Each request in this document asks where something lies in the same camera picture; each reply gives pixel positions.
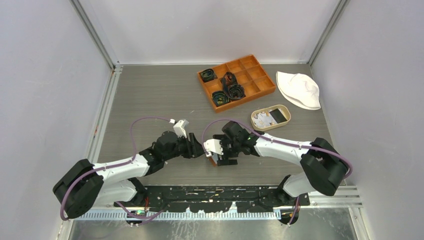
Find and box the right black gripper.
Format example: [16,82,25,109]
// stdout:
[213,134,241,166]

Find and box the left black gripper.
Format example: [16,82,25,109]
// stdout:
[163,132,205,161]

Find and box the brown leather card holder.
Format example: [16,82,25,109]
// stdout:
[208,156,219,167]

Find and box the beige oval card tray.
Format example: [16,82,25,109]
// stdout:
[250,104,292,132]

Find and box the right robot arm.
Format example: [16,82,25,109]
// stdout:
[202,121,351,206]

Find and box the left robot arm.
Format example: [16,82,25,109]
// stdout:
[52,131,205,220]

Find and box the white card in tray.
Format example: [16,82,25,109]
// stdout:
[253,112,275,128]

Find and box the rolled dark belt bottom-left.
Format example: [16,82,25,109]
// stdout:
[211,90,231,107]

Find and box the rolled dark belt centre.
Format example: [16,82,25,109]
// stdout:
[220,71,246,101]

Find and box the orange wooden divider tray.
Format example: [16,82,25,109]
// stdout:
[196,54,276,113]

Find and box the rolled dark belt top-left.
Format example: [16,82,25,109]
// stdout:
[199,68,217,83]

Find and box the white bucket hat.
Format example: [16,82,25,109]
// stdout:
[275,71,321,111]

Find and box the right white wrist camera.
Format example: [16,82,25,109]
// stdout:
[203,139,223,158]

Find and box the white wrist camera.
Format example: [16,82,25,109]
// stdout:
[169,118,189,138]
[203,139,223,158]

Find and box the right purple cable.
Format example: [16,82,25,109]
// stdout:
[201,119,354,227]

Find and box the purple cable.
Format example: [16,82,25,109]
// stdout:
[59,116,175,227]
[201,119,354,227]

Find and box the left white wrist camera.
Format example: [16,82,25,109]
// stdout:
[169,118,189,138]

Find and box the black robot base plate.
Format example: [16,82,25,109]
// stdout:
[114,185,311,224]

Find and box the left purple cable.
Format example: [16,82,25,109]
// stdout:
[59,116,175,227]

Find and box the aluminium frame rail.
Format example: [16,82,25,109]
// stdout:
[94,185,362,213]

